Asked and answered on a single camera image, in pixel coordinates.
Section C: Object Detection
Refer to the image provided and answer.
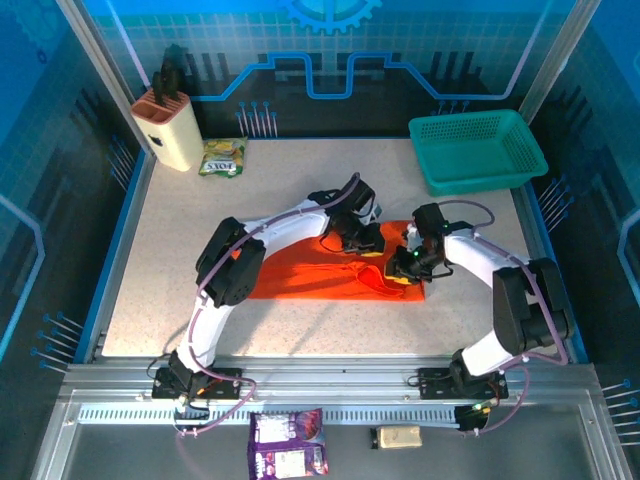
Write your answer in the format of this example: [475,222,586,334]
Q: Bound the orange t-shirt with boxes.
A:
[232,218,426,303]

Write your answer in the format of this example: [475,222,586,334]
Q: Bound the teal plastic basket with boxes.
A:
[408,108,550,197]

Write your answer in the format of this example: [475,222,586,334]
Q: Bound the green snack packet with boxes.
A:
[198,137,249,177]

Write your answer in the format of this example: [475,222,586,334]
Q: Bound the purple snack packet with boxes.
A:
[247,408,330,477]

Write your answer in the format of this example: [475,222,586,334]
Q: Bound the cream knife block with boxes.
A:
[130,89,204,172]

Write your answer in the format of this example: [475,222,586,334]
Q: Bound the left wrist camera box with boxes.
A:
[341,179,385,222]

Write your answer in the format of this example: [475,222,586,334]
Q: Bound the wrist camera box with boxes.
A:
[404,202,450,251]
[341,179,385,222]

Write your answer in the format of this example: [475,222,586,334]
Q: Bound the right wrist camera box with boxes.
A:
[404,202,450,251]

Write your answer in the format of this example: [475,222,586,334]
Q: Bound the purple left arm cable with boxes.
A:
[172,172,361,439]

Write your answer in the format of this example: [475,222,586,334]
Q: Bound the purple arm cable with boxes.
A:
[439,199,571,437]
[172,172,361,439]

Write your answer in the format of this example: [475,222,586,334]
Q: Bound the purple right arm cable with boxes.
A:
[439,199,571,437]

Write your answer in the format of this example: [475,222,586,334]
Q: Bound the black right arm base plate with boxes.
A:
[417,367,509,400]

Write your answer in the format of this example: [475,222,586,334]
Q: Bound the aluminium frame rail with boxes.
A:
[59,355,601,404]

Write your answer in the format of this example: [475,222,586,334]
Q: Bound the slotted cable tray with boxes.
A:
[78,403,464,427]

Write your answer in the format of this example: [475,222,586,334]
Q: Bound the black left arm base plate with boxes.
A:
[151,367,243,400]

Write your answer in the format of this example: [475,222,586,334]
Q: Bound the aluminium frame post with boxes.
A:
[517,0,602,121]
[54,0,151,151]

